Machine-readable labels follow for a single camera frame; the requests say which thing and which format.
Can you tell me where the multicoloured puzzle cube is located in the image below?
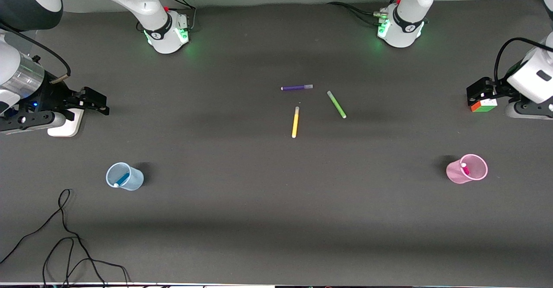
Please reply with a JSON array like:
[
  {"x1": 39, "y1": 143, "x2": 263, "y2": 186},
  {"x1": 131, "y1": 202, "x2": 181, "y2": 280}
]
[{"x1": 471, "y1": 98, "x2": 498, "y2": 113}]

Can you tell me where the white flat rounded pad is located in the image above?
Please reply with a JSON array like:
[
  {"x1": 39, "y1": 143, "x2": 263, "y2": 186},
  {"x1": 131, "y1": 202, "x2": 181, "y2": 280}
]
[{"x1": 47, "y1": 108, "x2": 85, "y2": 138}]

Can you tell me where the translucent pink cup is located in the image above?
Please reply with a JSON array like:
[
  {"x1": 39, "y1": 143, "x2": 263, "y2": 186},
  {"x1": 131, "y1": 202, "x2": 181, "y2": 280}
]
[{"x1": 445, "y1": 153, "x2": 488, "y2": 184}]

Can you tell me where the translucent blue cup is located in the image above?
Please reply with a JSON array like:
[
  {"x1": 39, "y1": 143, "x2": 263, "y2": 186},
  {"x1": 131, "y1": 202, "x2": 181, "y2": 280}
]
[{"x1": 106, "y1": 162, "x2": 144, "y2": 191}]

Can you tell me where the green marker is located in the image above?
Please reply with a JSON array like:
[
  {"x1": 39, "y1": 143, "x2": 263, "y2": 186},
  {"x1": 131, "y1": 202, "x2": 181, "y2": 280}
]
[{"x1": 327, "y1": 90, "x2": 347, "y2": 119}]

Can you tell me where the black cable with brass plug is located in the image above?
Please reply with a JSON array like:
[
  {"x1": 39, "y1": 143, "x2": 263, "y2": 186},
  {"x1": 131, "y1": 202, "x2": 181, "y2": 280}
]
[{"x1": 0, "y1": 22, "x2": 72, "y2": 84}]

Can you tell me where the thin black loose cable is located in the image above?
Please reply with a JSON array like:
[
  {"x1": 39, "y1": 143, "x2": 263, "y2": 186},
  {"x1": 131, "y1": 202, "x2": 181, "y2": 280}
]
[
  {"x1": 0, "y1": 188, "x2": 107, "y2": 288},
  {"x1": 42, "y1": 236, "x2": 131, "y2": 288}
]

